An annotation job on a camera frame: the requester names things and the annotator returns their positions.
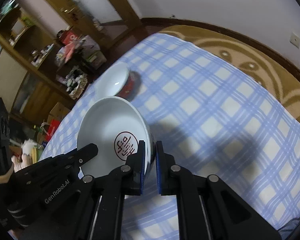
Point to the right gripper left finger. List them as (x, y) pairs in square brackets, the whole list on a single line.
[(91, 208)]

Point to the wicker basket with items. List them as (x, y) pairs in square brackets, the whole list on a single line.
[(76, 81)]

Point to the small cluttered side table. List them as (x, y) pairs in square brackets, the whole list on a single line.
[(85, 49)]

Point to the brown floral blanket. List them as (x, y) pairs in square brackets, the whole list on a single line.
[(267, 72)]

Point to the red bowl with seal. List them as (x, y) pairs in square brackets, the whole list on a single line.
[(115, 126)]

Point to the blue plaid cloth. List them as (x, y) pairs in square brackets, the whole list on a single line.
[(214, 119)]

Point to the wooden wardrobe with shelves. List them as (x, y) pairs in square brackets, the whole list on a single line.
[(44, 84)]

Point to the red gift bag on table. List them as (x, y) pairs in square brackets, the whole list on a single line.
[(65, 37)]

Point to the left wall socket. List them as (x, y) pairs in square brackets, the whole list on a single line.
[(294, 40)]

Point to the red paper shopping bag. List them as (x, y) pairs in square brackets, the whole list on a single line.
[(49, 128)]

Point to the cardboard box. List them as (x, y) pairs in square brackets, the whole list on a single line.
[(58, 112)]

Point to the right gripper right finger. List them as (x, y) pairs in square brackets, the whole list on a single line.
[(207, 207)]

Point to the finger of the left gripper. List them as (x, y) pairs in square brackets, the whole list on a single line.
[(80, 157)]

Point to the white plush toy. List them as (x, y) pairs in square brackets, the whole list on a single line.
[(28, 148)]

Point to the wooden door with mirror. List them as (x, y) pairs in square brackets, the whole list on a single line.
[(106, 21)]

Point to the red patterned bowl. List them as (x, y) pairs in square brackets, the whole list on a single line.
[(118, 80)]

